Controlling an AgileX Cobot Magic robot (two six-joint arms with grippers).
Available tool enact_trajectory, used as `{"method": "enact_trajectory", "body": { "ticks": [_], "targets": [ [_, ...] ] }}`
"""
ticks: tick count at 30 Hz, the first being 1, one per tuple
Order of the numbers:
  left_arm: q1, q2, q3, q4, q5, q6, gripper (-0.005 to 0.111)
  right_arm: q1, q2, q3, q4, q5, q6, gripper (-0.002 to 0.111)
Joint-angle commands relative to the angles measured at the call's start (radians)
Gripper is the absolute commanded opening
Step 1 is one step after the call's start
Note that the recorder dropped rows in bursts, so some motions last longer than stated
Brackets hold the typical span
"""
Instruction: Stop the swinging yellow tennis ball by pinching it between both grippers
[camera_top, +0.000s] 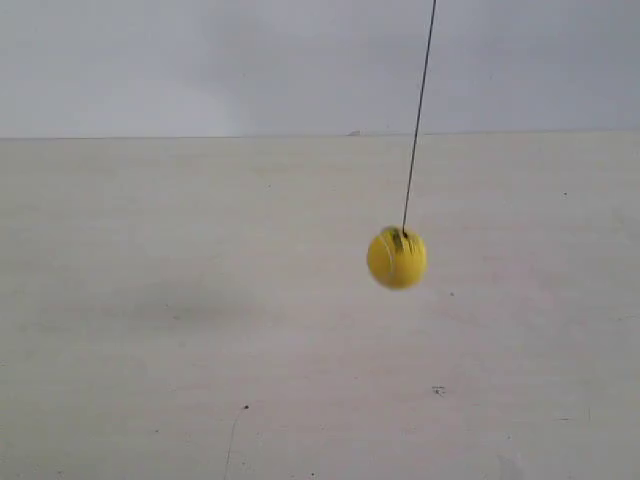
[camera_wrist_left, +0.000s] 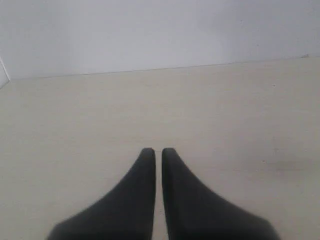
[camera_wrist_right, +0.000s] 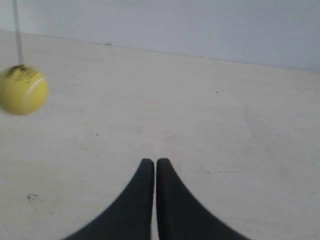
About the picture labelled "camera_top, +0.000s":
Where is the yellow tennis ball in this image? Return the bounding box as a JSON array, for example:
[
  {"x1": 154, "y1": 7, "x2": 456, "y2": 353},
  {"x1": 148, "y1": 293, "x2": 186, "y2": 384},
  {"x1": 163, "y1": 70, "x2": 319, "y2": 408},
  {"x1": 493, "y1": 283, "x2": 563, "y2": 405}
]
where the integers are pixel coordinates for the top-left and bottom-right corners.
[{"x1": 366, "y1": 226, "x2": 427, "y2": 290}]

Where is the thin black string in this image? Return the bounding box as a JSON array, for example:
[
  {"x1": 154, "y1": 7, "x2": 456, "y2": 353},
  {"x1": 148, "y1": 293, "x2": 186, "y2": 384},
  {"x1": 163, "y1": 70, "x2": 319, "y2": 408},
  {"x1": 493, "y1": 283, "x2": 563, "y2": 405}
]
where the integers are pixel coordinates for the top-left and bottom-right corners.
[{"x1": 401, "y1": 0, "x2": 438, "y2": 236}]

